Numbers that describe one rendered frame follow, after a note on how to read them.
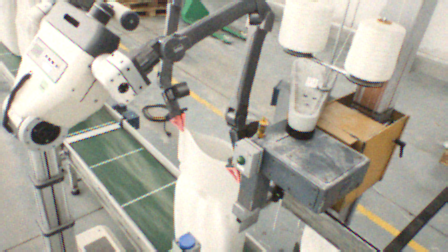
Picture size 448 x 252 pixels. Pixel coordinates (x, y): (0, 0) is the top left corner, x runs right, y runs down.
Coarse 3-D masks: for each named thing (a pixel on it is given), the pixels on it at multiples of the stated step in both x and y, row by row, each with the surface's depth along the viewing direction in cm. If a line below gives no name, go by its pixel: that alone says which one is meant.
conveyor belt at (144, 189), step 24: (72, 144) 253; (96, 144) 255; (120, 144) 258; (96, 168) 234; (120, 168) 237; (144, 168) 239; (120, 192) 218; (144, 192) 221; (168, 192) 223; (144, 216) 205; (168, 216) 206; (168, 240) 192
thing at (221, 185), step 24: (192, 144) 161; (216, 144) 164; (192, 168) 165; (216, 168) 151; (192, 192) 165; (216, 192) 157; (192, 216) 169; (216, 216) 157; (216, 240) 161; (240, 240) 164
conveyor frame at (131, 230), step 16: (128, 128) 273; (64, 144) 247; (144, 144) 260; (80, 160) 233; (160, 160) 248; (80, 176) 240; (176, 176) 237; (96, 192) 229; (112, 208) 213; (128, 224) 200; (144, 240) 186
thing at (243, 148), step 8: (240, 144) 108; (248, 144) 108; (240, 152) 108; (248, 152) 105; (256, 152) 105; (248, 160) 106; (256, 160) 107; (248, 168) 108; (256, 168) 109; (248, 176) 109
